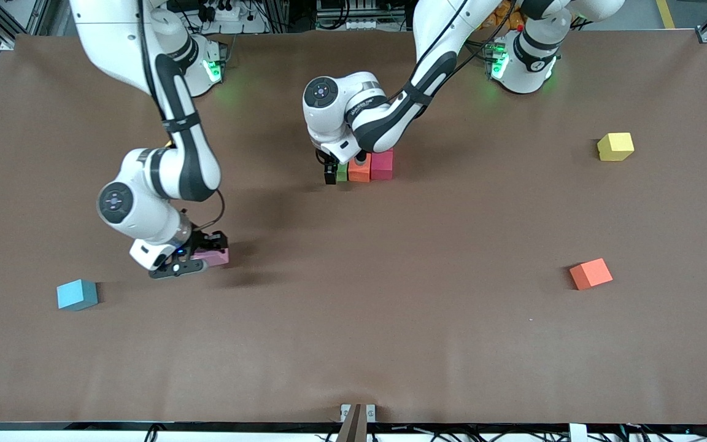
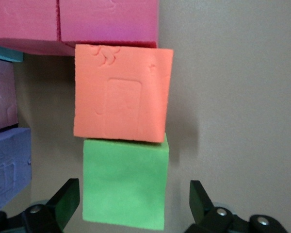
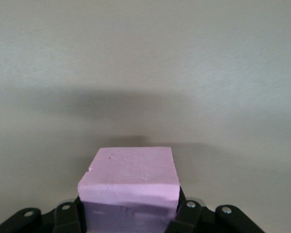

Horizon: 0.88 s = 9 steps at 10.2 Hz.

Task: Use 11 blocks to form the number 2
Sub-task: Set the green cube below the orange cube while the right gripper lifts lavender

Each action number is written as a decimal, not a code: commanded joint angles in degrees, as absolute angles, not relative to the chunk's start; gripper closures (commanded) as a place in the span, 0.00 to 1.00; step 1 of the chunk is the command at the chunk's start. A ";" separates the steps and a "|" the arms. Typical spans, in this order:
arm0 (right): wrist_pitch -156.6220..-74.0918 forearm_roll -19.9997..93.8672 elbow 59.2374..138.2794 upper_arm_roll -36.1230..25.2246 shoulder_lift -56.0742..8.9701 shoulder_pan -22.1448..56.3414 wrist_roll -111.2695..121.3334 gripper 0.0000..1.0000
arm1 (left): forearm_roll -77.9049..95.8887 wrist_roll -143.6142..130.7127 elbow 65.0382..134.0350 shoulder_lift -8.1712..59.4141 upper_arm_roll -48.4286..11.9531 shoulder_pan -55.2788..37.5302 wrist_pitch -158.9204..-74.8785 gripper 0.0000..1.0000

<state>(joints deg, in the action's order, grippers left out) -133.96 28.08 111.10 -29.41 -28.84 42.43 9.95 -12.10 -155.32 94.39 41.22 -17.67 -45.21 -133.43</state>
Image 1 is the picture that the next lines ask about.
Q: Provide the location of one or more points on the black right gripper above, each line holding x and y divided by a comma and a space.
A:
205, 240

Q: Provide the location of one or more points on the green foam block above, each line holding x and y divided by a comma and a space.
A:
342, 173

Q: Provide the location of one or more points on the orange foam block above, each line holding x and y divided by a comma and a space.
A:
359, 172
591, 274

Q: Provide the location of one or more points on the light pink foam block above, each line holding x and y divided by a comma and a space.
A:
215, 258

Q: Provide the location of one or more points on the magenta red foam block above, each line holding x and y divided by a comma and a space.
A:
382, 166

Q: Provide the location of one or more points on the cyan foam block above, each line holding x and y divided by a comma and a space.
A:
75, 293

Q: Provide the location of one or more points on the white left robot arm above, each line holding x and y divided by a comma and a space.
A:
329, 123

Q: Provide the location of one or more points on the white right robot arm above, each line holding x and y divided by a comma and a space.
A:
206, 166

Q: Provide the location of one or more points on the small white socket strip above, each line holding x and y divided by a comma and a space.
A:
359, 24

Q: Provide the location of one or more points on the table cover mat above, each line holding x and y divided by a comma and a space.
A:
353, 319

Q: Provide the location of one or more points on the black equipment rack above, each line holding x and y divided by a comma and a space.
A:
390, 12

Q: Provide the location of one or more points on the pile of orange objects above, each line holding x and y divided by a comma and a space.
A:
504, 18

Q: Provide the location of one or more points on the yellow foam block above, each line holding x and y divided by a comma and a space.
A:
616, 146

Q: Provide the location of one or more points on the white tag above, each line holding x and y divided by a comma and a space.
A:
578, 433

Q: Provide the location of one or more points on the camera mount post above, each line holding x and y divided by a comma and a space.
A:
353, 430

